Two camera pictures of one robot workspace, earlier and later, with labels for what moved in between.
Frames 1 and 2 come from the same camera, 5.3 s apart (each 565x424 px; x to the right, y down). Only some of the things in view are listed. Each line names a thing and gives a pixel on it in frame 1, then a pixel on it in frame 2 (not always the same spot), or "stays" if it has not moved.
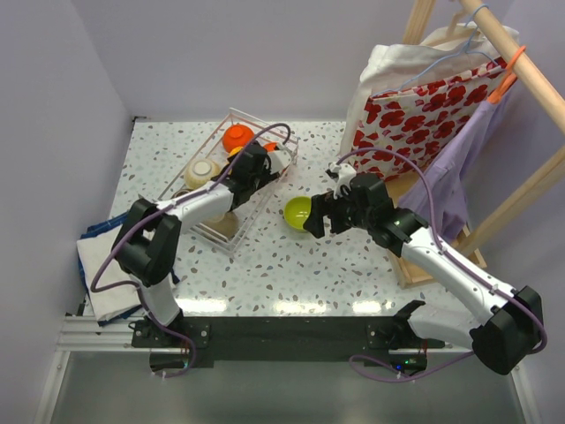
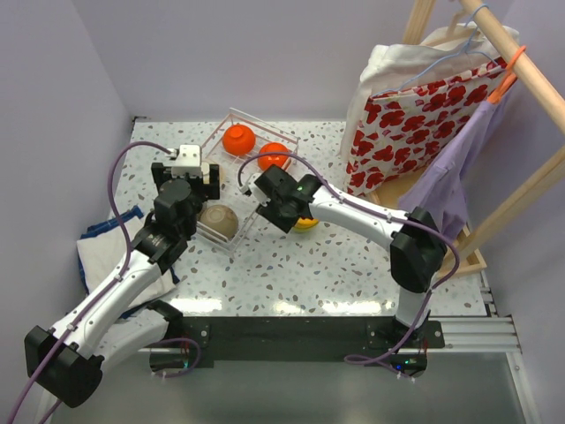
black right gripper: [320, 206] -> [285, 224]
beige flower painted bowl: [228, 225] stays
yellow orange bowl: [234, 151] -> [305, 225]
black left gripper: [263, 163] -> [160, 175]
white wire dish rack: [229, 132] stays
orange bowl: [237, 135] stays
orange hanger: [508, 79] stays
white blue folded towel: [113, 303] stays
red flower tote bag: [416, 123] stays
